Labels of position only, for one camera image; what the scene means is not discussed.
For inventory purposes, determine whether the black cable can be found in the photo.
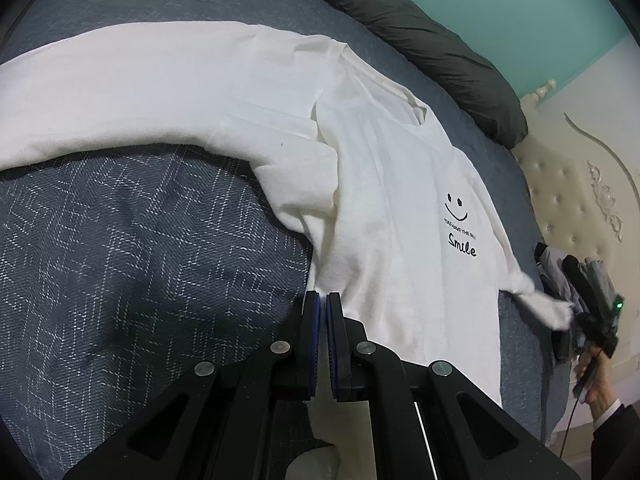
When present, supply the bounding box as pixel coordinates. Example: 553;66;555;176
557;392;586;461

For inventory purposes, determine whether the blue patterned bed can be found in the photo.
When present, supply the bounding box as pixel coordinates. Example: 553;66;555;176
0;0;576;480

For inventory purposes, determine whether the person's right forearm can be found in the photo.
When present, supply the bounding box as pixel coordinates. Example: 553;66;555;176
590;397;640;466

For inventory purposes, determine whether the dark grey pillow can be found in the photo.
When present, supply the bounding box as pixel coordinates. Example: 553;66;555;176
240;0;530;150

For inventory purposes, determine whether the white long-sleeved shirt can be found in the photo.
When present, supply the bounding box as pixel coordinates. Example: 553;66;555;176
0;20;575;480

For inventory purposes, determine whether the cream tufted headboard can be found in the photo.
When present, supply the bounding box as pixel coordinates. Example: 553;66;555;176
512;77;640;411

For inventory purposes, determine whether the stack of folded dark clothes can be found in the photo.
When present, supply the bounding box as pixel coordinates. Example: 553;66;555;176
535;242;621;361

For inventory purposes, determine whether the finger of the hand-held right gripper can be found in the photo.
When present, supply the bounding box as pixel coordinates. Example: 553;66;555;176
552;327;581;363

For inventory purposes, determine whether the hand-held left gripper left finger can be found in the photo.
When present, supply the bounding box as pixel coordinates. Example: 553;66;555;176
65;290;322;480

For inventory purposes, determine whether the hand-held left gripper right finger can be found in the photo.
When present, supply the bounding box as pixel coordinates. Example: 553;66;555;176
326;291;581;480

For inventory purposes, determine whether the person's right hand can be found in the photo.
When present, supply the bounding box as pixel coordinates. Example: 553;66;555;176
572;345;622;407

